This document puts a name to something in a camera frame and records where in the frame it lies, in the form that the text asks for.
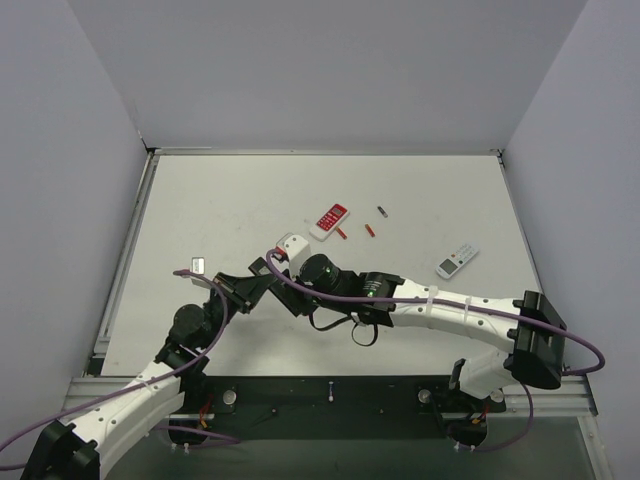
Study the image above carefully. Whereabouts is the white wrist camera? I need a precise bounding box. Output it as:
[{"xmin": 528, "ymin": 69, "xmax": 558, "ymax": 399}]
[
  {"xmin": 190, "ymin": 257, "xmax": 206, "ymax": 275},
  {"xmin": 276, "ymin": 233, "xmax": 312, "ymax": 277}
]

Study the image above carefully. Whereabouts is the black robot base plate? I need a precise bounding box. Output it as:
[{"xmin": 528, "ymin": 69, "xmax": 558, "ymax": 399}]
[{"xmin": 169, "ymin": 375, "xmax": 506, "ymax": 443}]

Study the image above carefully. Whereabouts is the black remote control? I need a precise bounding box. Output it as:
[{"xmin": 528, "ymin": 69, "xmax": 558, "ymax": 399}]
[{"xmin": 249, "ymin": 257, "xmax": 315, "ymax": 317}]

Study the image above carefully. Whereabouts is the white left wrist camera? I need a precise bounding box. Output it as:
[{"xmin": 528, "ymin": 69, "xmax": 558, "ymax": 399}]
[{"xmin": 190, "ymin": 257, "xmax": 206, "ymax": 275}]

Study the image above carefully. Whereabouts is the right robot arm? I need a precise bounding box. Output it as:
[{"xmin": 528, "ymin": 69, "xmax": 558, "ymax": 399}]
[{"xmin": 295, "ymin": 254, "xmax": 566, "ymax": 400}]

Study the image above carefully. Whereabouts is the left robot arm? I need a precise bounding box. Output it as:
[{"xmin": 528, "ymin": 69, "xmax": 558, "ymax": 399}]
[{"xmin": 21, "ymin": 270, "xmax": 275, "ymax": 479}]

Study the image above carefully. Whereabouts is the red and white remote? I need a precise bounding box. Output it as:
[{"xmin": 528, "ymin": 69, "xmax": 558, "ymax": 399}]
[{"xmin": 309, "ymin": 203, "xmax": 350, "ymax": 242}]

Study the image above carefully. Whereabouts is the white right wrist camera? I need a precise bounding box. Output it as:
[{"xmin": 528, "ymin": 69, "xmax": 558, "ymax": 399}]
[{"xmin": 276, "ymin": 233, "xmax": 312, "ymax": 277}]

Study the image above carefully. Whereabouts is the white remote control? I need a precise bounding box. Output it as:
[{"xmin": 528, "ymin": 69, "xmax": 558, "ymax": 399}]
[{"xmin": 435, "ymin": 243, "xmax": 479, "ymax": 280}]

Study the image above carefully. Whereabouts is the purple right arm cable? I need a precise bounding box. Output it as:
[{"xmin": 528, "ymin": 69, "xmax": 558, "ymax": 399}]
[{"xmin": 267, "ymin": 248, "xmax": 605, "ymax": 454}]

